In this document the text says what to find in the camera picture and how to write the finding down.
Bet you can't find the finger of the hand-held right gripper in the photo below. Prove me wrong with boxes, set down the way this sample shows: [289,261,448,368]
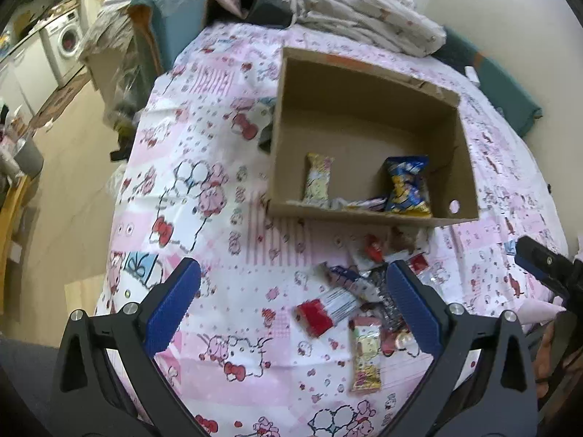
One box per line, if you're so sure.
[514,236,583,303]

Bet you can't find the grey bin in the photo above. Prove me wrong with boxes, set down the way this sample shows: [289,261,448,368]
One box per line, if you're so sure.
[13,139,45,176]

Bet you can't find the brown patterned floor mat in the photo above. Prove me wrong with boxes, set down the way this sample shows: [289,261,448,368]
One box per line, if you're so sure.
[30,70,94,128]

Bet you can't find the person's grey trousers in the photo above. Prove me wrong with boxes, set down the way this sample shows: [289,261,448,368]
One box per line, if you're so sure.
[0,332,60,437]

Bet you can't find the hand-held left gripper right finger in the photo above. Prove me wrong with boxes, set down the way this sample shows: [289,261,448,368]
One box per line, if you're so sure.
[378,259,540,437]

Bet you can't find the white base cabinet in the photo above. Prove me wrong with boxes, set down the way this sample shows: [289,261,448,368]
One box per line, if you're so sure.
[0,32,60,119]

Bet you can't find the brown cardboard box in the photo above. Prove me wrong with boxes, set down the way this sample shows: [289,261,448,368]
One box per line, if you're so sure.
[266,46,480,228]

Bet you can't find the small red snack packet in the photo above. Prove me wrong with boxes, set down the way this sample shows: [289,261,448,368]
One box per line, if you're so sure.
[364,234,386,262]

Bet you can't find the crumpled printed duvet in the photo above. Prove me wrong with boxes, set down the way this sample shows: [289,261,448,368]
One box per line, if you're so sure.
[278,0,447,58]

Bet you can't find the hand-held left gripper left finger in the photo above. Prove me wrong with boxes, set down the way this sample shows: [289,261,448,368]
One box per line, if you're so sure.
[49,257,215,437]

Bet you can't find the grey cloth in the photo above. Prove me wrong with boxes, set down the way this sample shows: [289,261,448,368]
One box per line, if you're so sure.
[257,100,278,153]

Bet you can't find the yellow bear print snack packet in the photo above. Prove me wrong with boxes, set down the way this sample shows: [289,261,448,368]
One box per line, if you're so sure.
[303,152,334,205]
[350,319,382,394]

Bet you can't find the white printed label packet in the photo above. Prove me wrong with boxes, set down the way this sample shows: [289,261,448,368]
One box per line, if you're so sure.
[421,266,449,290]

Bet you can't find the purple white small packet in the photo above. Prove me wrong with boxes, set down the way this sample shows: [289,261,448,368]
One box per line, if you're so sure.
[341,196,388,212]

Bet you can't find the white washing machine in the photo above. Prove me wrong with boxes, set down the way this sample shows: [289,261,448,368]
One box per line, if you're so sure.
[41,9,87,85]

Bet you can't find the teal padded headboard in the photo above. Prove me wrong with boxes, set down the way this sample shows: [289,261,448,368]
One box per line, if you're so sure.
[433,25,543,137]

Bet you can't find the red snack packet white label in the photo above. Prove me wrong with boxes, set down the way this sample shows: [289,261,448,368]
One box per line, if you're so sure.
[294,288,360,338]

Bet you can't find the pink cartoon printed bedsheet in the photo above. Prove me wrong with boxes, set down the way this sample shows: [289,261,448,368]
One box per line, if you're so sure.
[93,23,570,437]

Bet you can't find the black cloth pile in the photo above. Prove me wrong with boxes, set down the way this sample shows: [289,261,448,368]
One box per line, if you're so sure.
[237,0,294,28]

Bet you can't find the blue white snack packet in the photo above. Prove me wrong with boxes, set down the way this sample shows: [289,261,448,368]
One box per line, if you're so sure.
[325,264,365,285]

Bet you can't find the blue yellow chip bag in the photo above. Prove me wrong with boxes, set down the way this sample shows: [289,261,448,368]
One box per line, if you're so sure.
[383,155,433,217]

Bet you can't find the beige patterned cloth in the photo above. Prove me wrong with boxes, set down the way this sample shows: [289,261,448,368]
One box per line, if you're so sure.
[79,7,142,62]

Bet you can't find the pale pink cloth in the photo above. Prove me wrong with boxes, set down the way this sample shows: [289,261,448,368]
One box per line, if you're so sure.
[514,298,568,335]

